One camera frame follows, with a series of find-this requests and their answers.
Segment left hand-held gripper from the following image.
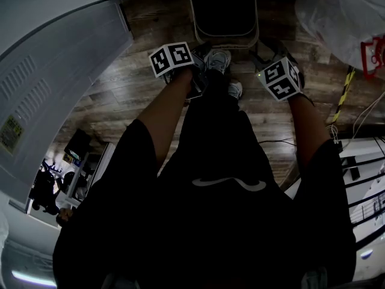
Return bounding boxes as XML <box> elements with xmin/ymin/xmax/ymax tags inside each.
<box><xmin>149</xmin><ymin>42</ymin><xmax>212</xmax><ymax>99</ymax></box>

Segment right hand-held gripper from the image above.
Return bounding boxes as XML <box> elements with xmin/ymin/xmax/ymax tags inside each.
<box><xmin>250</xmin><ymin>42</ymin><xmax>306</xmax><ymax>102</ymax></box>

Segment beige plastic container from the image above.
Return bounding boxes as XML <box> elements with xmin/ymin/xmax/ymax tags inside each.
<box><xmin>186</xmin><ymin>0</ymin><xmax>260</xmax><ymax>49</ymax></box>

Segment person's left forearm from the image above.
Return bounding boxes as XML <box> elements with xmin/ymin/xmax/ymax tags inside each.
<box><xmin>137</xmin><ymin>68</ymin><xmax>194</xmax><ymax>179</ymax></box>

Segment person's right forearm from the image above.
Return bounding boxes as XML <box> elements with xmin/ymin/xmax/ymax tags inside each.
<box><xmin>287</xmin><ymin>92</ymin><xmax>332</xmax><ymax>174</ymax></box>

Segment person's white sneaker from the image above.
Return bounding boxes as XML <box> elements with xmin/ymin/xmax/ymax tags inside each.
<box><xmin>204</xmin><ymin>49</ymin><xmax>232</xmax><ymax>75</ymax></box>
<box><xmin>227</xmin><ymin>81</ymin><xmax>244</xmax><ymax>101</ymax></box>

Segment yellow black striped tape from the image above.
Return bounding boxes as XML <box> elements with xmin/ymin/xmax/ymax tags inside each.
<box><xmin>331</xmin><ymin>66</ymin><xmax>356</xmax><ymax>125</ymax></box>

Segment person's black trousers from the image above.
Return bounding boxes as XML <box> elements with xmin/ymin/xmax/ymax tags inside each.
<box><xmin>182</xmin><ymin>69</ymin><xmax>262</xmax><ymax>174</ymax></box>

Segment translucent white plastic bag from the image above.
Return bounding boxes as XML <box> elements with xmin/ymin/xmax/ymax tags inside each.
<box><xmin>294</xmin><ymin>0</ymin><xmax>385</xmax><ymax>72</ymax></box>

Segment large white appliance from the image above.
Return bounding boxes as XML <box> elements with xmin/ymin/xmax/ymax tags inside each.
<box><xmin>0</xmin><ymin>0</ymin><xmax>135</xmax><ymax>214</ymax></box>

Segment black monitor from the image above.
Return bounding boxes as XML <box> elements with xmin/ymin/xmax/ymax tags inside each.
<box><xmin>64</xmin><ymin>128</ymin><xmax>93</xmax><ymax>160</ymax></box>

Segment white shelf with black rails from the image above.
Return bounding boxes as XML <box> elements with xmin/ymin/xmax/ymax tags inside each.
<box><xmin>337</xmin><ymin>135</ymin><xmax>385</xmax><ymax>254</ymax></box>

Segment person's black shirt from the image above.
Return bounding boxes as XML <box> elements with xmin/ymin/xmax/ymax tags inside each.
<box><xmin>52</xmin><ymin>118</ymin><xmax>357</xmax><ymax>289</ymax></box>

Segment yellow appliance label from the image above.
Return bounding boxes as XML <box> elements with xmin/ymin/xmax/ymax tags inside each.
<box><xmin>0</xmin><ymin>114</ymin><xmax>26</xmax><ymax>155</ymax></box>

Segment black floor cable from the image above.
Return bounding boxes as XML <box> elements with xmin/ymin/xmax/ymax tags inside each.
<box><xmin>258</xmin><ymin>137</ymin><xmax>297</xmax><ymax>147</ymax></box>

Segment red plastic frame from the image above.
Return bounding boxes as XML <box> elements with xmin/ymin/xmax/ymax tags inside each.
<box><xmin>360</xmin><ymin>34</ymin><xmax>385</xmax><ymax>78</ymax></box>

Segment white cable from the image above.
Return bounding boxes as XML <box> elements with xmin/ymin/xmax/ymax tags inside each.
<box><xmin>325</xmin><ymin>91</ymin><xmax>385</xmax><ymax>151</ymax></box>

